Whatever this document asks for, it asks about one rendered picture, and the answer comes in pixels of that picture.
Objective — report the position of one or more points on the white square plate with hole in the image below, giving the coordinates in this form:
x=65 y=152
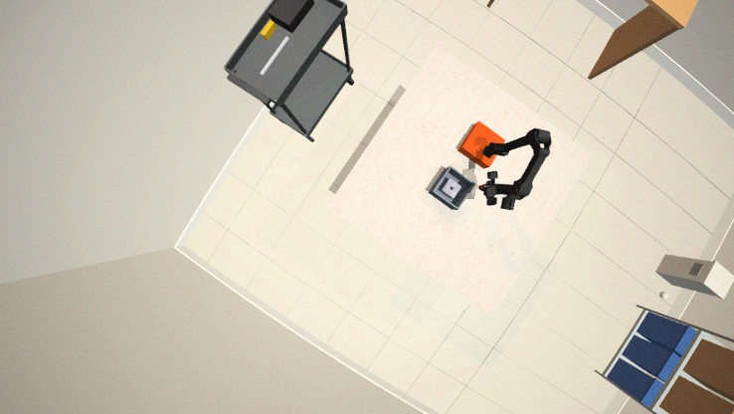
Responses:
x=450 y=188

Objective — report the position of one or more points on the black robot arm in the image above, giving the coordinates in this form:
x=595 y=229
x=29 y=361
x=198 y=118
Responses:
x=523 y=186

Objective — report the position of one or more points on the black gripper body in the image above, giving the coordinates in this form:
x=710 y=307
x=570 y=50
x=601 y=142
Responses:
x=493 y=175

